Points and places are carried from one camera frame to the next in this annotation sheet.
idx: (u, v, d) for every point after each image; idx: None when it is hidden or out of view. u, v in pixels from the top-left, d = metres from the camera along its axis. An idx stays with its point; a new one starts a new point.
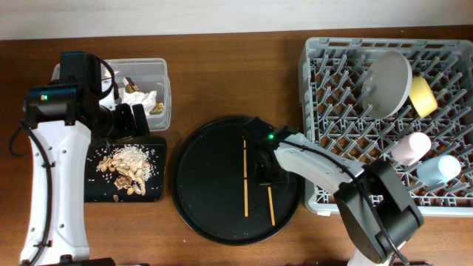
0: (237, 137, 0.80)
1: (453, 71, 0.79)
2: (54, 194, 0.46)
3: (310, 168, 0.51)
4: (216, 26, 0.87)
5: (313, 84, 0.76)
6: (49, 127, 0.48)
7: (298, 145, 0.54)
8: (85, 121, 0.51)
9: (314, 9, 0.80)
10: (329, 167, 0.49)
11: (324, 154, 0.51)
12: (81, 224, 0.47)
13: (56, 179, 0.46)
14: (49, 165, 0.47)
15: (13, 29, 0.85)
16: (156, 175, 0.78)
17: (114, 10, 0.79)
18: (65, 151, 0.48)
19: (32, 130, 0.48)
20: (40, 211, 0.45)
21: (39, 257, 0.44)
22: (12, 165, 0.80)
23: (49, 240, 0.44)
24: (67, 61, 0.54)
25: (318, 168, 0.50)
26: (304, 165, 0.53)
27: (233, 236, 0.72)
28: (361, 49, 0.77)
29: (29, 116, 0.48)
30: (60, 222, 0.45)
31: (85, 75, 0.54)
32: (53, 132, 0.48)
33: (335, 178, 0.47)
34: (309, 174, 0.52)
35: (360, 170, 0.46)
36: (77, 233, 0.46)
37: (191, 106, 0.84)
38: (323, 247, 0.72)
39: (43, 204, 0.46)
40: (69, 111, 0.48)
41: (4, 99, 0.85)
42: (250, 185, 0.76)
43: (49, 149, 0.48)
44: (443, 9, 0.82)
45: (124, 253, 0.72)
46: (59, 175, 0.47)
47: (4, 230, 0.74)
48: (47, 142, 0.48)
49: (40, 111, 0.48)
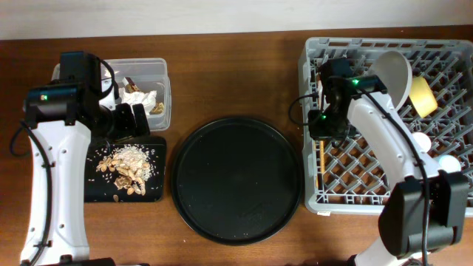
0: (236, 137, 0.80)
1: (454, 71, 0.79)
2: (53, 194, 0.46)
3: (383, 133, 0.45)
4: (216, 26, 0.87)
5: (313, 84, 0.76)
6: (49, 126, 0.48)
7: (382, 108, 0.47)
8: (86, 121, 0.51)
9: (313, 9, 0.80)
10: (373, 108, 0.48)
11: (404, 132, 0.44)
12: (80, 224, 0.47)
13: (56, 179, 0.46)
14: (49, 165, 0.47)
15: (13, 29, 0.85)
16: (156, 175, 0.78)
17: (114, 10, 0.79)
18: (65, 151, 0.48)
19: (32, 130, 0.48)
20: (40, 211, 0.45)
21: (39, 257, 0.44)
22: (12, 165, 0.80)
23: (49, 240, 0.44)
24: (67, 62, 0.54)
25: (395, 145, 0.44)
26: (378, 131, 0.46)
27: (233, 236, 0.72)
28: (361, 49, 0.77)
29: (28, 116, 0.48)
30: (60, 222, 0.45)
31: (84, 76, 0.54)
32: (53, 132, 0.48)
33: (375, 121, 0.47)
34: (376, 138, 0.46)
35: (434, 171, 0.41)
36: (77, 232, 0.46)
37: (191, 107, 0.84)
38: (323, 247, 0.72)
39: (42, 204, 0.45)
40: (69, 111, 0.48)
41: (4, 99, 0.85)
42: (249, 184, 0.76)
43: (49, 149, 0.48)
44: (444, 9, 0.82)
45: (124, 253, 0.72)
46: (59, 175, 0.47)
47: (4, 230, 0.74)
48: (47, 142, 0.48)
49: (40, 112, 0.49)
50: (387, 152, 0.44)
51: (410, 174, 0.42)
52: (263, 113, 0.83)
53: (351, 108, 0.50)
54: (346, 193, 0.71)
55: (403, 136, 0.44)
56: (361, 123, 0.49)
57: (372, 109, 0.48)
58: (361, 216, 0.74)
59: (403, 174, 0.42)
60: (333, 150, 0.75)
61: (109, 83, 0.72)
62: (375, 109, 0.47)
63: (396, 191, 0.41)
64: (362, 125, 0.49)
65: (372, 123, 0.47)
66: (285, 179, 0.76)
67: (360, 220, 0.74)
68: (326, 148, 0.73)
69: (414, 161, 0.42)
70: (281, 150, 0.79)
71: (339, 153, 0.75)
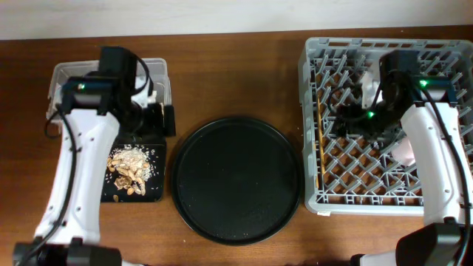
0: (237, 137, 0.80)
1: (454, 71, 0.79)
2: (75, 176, 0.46)
3: (437, 159, 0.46)
4: (216, 26, 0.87)
5: (313, 84, 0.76)
6: (83, 112, 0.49)
7: (444, 129, 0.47)
8: (116, 114, 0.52)
9: (313, 9, 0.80)
10: (434, 125, 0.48)
11: (459, 162, 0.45)
12: (95, 211, 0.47)
13: (80, 165, 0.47)
14: (76, 149, 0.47)
15: (13, 28, 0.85)
16: (156, 175, 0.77)
17: (114, 10, 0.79)
18: (92, 138, 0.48)
19: (66, 115, 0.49)
20: (59, 192, 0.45)
21: (53, 236, 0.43)
22: (12, 164, 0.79)
23: (65, 220, 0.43)
24: (106, 55, 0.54)
25: (446, 176, 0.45)
26: (431, 152, 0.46)
27: (233, 235, 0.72)
28: (361, 49, 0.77)
29: (64, 102, 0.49)
30: (77, 204, 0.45)
31: (122, 72, 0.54)
32: (84, 120, 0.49)
33: (432, 140, 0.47)
34: (427, 158, 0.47)
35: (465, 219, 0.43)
36: (92, 217, 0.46)
37: (191, 107, 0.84)
38: (323, 247, 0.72)
39: (63, 185, 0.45)
40: (102, 103, 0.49)
41: (5, 98, 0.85)
42: (250, 184, 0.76)
43: (78, 135, 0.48)
44: (444, 9, 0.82)
45: (125, 253, 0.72)
46: (85, 159, 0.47)
47: (4, 230, 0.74)
48: (77, 128, 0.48)
49: (76, 100, 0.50)
50: (434, 179, 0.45)
51: (452, 215, 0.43)
52: (263, 113, 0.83)
53: (409, 112, 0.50)
54: (346, 193, 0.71)
55: (457, 167, 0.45)
56: (417, 131, 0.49)
57: (431, 125, 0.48)
58: (360, 216, 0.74)
59: (445, 213, 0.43)
60: (333, 150, 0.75)
61: (144, 78, 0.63)
62: (435, 128, 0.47)
63: (431, 229, 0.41)
64: (414, 136, 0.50)
65: (429, 141, 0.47)
66: (285, 179, 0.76)
67: (359, 220, 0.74)
68: (326, 148, 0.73)
69: (461, 202, 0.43)
70: (282, 151, 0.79)
71: (339, 153, 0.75)
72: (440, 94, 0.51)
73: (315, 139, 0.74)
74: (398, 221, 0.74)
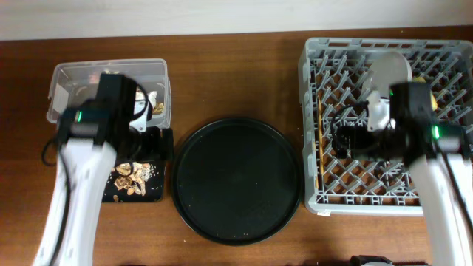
0: (237, 137, 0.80)
1: (454, 71, 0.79)
2: (69, 213, 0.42)
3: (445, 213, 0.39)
4: (216, 27, 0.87)
5: (313, 84, 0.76)
6: (79, 146, 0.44)
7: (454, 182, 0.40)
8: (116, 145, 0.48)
9: (313, 9, 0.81)
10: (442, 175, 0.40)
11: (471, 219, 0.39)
12: (89, 250, 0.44)
13: (74, 204, 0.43)
14: (70, 186, 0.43)
15: (14, 29, 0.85)
16: (156, 175, 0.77)
17: (114, 11, 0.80)
18: (87, 174, 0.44)
19: (63, 148, 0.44)
20: (51, 235, 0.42)
21: None
22: (12, 165, 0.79)
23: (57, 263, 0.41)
24: (106, 82, 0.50)
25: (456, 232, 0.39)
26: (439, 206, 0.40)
27: (233, 236, 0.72)
28: (361, 49, 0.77)
29: (60, 132, 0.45)
30: (69, 246, 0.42)
31: (120, 100, 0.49)
32: (80, 153, 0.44)
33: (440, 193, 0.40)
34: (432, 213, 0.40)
35: None
36: (85, 258, 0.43)
37: (191, 107, 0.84)
38: (323, 247, 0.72)
39: (55, 226, 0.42)
40: (99, 134, 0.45)
41: (5, 100, 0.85)
42: (250, 185, 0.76)
43: (73, 169, 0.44)
44: (443, 9, 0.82)
45: (125, 253, 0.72)
46: (78, 199, 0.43)
47: (4, 230, 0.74)
48: (73, 162, 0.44)
49: (71, 131, 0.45)
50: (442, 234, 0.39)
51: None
52: (263, 114, 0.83)
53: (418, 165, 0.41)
54: (346, 193, 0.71)
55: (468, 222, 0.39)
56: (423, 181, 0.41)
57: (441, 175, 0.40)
58: (361, 216, 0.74)
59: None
60: (332, 150, 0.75)
61: (143, 105, 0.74)
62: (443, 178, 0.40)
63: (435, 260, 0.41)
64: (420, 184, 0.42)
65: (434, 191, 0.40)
66: (285, 179, 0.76)
67: (359, 220, 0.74)
68: (325, 148, 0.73)
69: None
70: (282, 151, 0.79)
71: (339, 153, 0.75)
72: (454, 142, 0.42)
73: (315, 139, 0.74)
74: (398, 221, 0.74)
